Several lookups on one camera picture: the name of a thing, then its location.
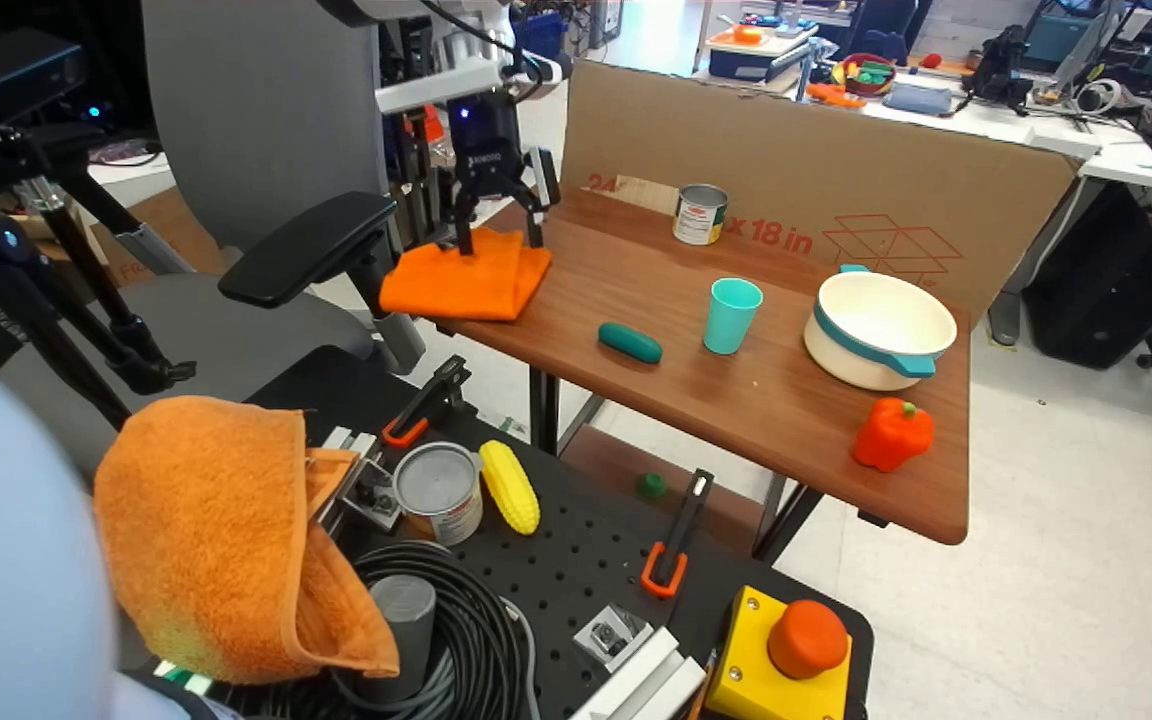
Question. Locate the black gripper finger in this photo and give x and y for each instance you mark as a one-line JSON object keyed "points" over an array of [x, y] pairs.
{"points": [[467, 212], [533, 205]]}

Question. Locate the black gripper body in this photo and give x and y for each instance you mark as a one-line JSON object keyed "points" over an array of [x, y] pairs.
{"points": [[489, 135]]}

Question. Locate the orange cloth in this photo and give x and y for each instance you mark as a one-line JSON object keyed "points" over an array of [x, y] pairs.
{"points": [[460, 283]]}

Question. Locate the small labelled tin can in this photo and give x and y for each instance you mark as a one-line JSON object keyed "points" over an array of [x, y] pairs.
{"points": [[698, 216]]}

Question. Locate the green toy pickle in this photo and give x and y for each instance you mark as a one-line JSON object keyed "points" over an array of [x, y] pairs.
{"points": [[631, 340]]}

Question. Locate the teal plastic cup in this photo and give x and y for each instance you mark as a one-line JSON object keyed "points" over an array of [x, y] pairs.
{"points": [[732, 322]]}

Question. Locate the grey office chair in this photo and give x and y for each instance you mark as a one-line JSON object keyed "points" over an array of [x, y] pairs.
{"points": [[256, 105]]}

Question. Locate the black bin with orange item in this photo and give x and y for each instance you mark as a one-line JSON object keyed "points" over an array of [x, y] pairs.
{"points": [[756, 59]]}

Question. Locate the yellow toy corn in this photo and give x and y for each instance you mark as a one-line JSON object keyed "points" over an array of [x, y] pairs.
{"points": [[509, 484]]}

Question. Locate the orange labelled peaches can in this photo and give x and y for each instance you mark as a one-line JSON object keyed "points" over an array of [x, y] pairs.
{"points": [[436, 488]]}

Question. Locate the wooden table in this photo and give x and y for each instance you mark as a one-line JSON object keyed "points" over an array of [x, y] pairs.
{"points": [[736, 400]]}

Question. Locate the small green ball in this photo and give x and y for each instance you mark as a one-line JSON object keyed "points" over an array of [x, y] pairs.
{"points": [[652, 484]]}

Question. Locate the orange and green toys pile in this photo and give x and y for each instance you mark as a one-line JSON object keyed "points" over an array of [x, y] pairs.
{"points": [[857, 76]]}

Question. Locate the black perforated robot table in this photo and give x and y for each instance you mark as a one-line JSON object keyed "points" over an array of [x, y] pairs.
{"points": [[577, 563]]}

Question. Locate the white bowl with teal rim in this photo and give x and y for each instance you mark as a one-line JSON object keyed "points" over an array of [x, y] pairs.
{"points": [[876, 326]]}

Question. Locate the brown cardboard board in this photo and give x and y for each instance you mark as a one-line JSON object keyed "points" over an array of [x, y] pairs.
{"points": [[898, 174]]}

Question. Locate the orange terry towel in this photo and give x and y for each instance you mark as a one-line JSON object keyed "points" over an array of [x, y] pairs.
{"points": [[217, 532]]}

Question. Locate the grey cylinder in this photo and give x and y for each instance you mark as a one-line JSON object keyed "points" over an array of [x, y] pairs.
{"points": [[402, 625]]}

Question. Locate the orange toy bell pepper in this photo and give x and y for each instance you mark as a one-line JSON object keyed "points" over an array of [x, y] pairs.
{"points": [[893, 439]]}

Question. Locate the yellow emergency stop box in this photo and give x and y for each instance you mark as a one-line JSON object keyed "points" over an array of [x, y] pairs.
{"points": [[756, 675]]}

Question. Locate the long white desk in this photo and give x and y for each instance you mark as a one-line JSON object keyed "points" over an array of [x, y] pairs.
{"points": [[1069, 142]]}

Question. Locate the black bag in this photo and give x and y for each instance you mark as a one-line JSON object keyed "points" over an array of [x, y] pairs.
{"points": [[1097, 286]]}

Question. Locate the black camera tripod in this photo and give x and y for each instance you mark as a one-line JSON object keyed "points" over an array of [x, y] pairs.
{"points": [[71, 264]]}

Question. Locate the aluminium extrusion bracket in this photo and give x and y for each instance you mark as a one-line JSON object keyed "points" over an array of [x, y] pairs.
{"points": [[643, 666]]}

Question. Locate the black stereo camera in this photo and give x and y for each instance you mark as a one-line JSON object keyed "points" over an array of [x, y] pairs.
{"points": [[0, 81]]}

